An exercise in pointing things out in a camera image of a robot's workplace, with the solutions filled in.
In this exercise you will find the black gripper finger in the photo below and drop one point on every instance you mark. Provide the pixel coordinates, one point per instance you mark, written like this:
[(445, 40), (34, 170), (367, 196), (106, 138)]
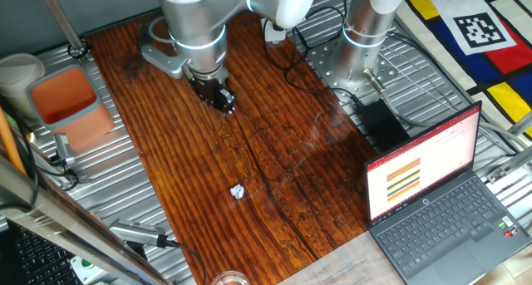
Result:
[(210, 103), (228, 100)]

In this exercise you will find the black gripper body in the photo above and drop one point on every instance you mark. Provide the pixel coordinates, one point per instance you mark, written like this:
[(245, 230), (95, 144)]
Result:
[(205, 87)]

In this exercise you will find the white paper ball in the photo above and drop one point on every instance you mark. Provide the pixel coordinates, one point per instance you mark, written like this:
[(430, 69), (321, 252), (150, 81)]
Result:
[(237, 191)]

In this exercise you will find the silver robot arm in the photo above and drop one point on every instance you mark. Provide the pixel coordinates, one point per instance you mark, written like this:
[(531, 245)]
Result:
[(195, 23)]

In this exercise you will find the wood grain board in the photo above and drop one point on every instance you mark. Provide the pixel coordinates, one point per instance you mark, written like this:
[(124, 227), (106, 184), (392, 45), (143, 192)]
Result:
[(187, 152)]

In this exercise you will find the white power strip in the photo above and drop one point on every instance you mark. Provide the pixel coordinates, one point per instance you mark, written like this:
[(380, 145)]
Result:
[(272, 36)]

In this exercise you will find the orange square bin grey rim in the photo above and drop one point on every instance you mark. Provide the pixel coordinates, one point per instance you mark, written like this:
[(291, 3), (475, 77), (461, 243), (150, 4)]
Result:
[(68, 106)]

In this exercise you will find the black power adapter brick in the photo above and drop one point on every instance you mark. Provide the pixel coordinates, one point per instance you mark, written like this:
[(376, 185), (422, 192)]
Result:
[(382, 125)]

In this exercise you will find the thin metal pole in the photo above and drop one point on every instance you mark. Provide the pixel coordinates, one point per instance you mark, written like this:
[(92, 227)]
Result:
[(58, 15)]

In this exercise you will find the beige round bin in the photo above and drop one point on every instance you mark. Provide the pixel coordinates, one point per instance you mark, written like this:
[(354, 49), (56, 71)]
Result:
[(16, 77)]

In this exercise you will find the orange pole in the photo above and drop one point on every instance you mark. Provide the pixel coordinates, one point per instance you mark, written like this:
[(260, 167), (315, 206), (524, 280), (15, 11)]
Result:
[(8, 143)]

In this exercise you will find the grey box green button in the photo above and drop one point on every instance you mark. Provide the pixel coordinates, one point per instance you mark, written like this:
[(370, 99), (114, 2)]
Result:
[(87, 268)]

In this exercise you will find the black keyboard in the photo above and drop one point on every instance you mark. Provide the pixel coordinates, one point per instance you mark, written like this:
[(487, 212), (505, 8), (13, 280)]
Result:
[(41, 260)]

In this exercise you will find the white fiducial marker sheet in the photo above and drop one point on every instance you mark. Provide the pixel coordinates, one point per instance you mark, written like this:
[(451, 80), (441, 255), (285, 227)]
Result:
[(478, 29)]

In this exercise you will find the colourful block pattern cloth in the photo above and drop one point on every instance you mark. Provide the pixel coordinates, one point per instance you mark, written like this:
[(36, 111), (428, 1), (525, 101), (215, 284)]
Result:
[(511, 56)]

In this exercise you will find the wrist camera with grey bracket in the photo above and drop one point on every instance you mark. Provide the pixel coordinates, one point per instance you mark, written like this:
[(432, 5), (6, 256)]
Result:
[(164, 61)]

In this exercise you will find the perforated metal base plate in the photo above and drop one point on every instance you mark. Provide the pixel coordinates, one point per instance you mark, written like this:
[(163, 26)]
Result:
[(320, 60)]

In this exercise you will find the silver ribbed camera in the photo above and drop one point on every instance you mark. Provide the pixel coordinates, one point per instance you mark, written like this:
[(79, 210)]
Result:
[(137, 233)]

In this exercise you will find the small silver camera on mount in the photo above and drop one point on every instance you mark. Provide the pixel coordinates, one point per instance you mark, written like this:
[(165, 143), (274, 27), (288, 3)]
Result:
[(63, 148)]

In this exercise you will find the aluminium frame beam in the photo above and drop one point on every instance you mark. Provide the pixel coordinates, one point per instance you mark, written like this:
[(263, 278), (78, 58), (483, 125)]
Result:
[(62, 218)]

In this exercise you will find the aluminium frame bar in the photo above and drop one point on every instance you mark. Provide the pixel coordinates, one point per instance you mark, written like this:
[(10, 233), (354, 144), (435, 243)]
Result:
[(511, 166), (521, 125)]

